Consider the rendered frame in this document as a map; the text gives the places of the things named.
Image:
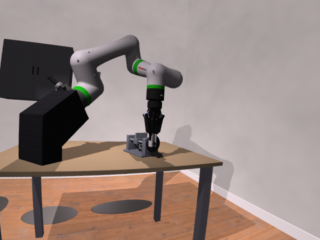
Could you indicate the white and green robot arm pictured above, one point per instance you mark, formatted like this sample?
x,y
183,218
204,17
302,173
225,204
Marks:
x,y
89,86

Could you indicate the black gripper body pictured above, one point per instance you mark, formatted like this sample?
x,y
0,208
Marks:
x,y
154,106

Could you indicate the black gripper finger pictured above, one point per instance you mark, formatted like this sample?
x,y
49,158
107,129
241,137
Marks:
x,y
157,127
149,127

